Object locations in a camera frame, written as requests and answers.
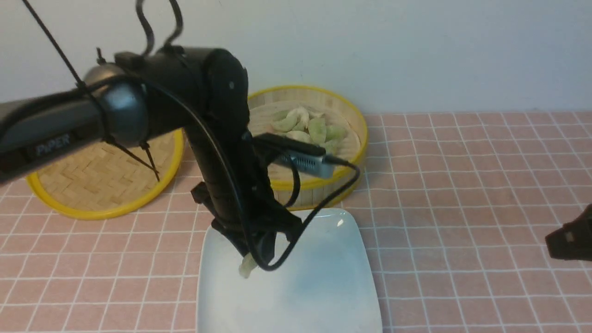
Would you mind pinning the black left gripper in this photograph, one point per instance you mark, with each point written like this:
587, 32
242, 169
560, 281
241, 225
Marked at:
241, 193

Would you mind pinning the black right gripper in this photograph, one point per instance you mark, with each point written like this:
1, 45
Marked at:
573, 241

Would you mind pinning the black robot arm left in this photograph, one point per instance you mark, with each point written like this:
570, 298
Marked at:
136, 98

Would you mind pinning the white square plate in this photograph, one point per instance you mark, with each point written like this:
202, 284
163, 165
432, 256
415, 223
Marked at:
325, 285

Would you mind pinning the white dumpling centre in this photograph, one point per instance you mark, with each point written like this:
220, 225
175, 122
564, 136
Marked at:
298, 135

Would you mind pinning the white dumpling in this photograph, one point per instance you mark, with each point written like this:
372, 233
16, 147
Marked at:
301, 118
298, 135

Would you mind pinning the white dumpling top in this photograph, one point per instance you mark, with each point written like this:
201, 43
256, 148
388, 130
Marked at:
301, 118

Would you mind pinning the yellow rimmed bamboo steamer basket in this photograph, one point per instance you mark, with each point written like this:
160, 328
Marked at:
338, 110

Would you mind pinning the yellow rimmed bamboo steamer lid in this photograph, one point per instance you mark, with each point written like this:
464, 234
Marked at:
102, 182

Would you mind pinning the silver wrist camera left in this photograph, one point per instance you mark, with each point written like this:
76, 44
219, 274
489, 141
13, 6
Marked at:
305, 157

